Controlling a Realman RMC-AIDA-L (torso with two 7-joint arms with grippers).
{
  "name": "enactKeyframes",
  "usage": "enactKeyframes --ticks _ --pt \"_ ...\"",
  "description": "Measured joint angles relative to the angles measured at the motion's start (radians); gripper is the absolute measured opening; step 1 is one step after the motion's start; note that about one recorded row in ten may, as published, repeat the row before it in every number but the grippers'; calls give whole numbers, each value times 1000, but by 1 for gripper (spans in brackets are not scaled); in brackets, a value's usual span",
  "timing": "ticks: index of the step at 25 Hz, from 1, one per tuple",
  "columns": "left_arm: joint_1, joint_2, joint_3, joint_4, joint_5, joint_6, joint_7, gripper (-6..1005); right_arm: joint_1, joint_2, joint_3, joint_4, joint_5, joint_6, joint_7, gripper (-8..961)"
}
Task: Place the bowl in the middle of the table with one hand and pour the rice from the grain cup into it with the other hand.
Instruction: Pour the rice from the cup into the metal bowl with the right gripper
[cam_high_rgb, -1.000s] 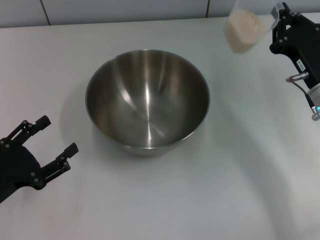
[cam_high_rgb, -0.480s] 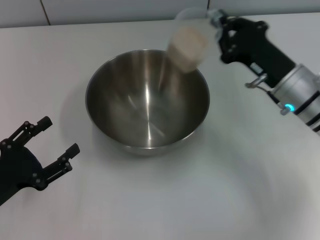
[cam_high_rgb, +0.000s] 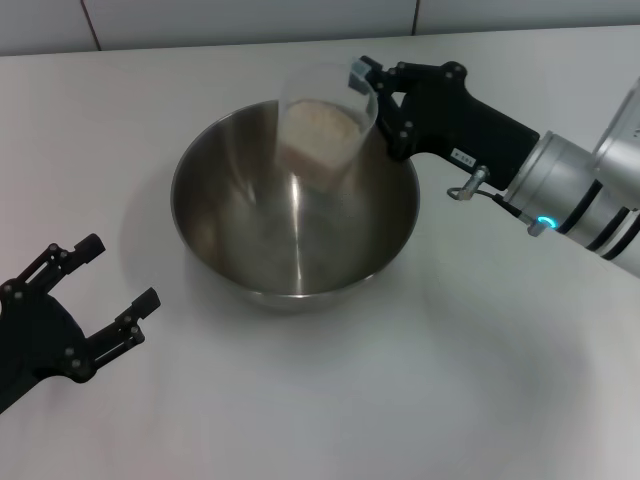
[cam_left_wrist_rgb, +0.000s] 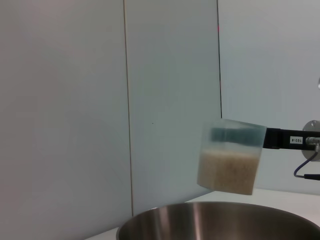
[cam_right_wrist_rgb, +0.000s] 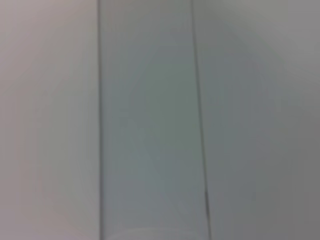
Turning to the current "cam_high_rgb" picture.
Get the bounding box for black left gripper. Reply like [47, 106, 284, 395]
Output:
[0, 233, 162, 416]

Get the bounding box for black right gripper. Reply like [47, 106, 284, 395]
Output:
[347, 56, 541, 191]

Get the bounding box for clear plastic cup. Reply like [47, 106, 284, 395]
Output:
[277, 60, 379, 195]

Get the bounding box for white rice grains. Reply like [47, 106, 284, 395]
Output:
[281, 98, 362, 194]

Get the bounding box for stainless steel mixing bowl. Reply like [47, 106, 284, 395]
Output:
[170, 98, 421, 316]

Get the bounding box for grey cable with metal connector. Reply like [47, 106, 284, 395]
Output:
[447, 164, 549, 237]

